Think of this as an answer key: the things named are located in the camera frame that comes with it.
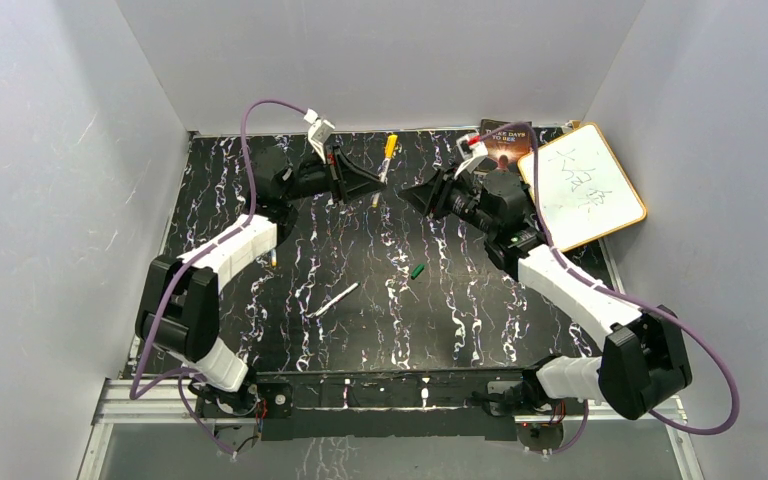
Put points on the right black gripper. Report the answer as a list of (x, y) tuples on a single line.
[(431, 197)]

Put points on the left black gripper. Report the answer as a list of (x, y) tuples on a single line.
[(352, 180)]

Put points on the white marker pen yellow end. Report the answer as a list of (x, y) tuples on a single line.
[(382, 178)]

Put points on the green pen cap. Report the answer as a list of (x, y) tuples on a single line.
[(417, 271)]

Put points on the orange-yellow pen cap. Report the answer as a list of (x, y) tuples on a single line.
[(390, 145)]

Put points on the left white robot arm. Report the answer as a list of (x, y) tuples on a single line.
[(179, 308)]

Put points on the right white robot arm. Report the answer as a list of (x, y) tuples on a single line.
[(643, 359)]

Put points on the dark book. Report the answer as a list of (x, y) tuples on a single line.
[(505, 149)]

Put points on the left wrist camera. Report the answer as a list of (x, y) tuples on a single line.
[(318, 133)]

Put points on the whiteboard with wooden frame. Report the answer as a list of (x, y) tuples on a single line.
[(584, 193)]

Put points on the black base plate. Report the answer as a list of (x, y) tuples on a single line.
[(498, 404)]

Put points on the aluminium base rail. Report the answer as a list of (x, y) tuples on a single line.
[(154, 438)]

